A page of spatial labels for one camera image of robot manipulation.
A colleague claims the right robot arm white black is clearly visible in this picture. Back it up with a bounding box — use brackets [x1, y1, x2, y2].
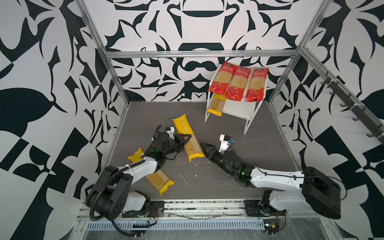
[200, 143, 342, 220]

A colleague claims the black corrugated cable hose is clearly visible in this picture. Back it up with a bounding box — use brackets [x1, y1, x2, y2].
[88, 124, 163, 238]

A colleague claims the white two-tier shelf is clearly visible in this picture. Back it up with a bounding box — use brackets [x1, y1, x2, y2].
[204, 64, 264, 135]

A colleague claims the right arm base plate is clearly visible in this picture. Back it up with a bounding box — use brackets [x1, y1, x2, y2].
[244, 200, 287, 217]

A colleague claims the wall hook rack grey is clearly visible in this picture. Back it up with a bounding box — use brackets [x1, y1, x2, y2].
[322, 71, 384, 145]

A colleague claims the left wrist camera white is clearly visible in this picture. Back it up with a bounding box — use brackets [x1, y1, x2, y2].
[164, 127, 175, 139]

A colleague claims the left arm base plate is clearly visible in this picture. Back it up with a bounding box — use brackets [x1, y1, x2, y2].
[122, 201, 165, 218]

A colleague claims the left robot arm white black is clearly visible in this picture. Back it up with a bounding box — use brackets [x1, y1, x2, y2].
[86, 131, 192, 221]

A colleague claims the yellow spaghetti bag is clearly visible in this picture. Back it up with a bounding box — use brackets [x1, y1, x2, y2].
[173, 115, 205, 162]
[207, 94, 227, 117]
[128, 148, 175, 196]

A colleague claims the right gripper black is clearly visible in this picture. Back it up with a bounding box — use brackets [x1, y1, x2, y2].
[201, 141, 236, 178]

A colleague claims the aluminium front rail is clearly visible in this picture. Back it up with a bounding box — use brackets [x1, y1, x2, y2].
[77, 197, 331, 220]

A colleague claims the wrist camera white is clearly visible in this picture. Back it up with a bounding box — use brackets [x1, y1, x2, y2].
[219, 135, 234, 154]
[164, 127, 175, 139]

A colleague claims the red spaghetti bag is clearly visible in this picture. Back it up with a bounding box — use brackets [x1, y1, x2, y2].
[225, 66, 251, 102]
[209, 62, 238, 96]
[245, 68, 269, 102]

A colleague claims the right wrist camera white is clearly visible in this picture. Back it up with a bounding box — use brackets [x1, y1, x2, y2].
[219, 135, 234, 154]

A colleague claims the white cable duct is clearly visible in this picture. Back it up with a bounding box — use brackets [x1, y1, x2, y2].
[87, 219, 265, 231]

